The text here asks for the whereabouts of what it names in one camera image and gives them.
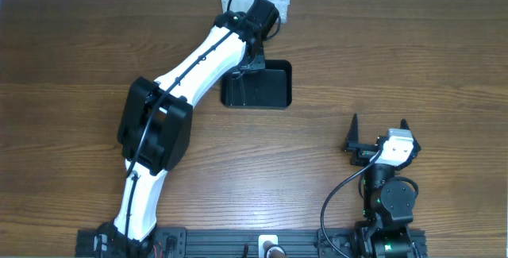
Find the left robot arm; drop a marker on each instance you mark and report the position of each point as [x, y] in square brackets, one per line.
[214, 59]

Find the mounting rail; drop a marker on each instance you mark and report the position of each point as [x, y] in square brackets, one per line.
[222, 244]

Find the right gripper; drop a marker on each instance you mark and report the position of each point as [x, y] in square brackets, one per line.
[361, 155]

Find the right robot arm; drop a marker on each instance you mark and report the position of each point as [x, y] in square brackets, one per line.
[391, 202]

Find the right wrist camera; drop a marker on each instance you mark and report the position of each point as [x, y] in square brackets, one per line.
[396, 147]

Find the black tray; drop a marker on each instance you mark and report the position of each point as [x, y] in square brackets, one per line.
[274, 91]

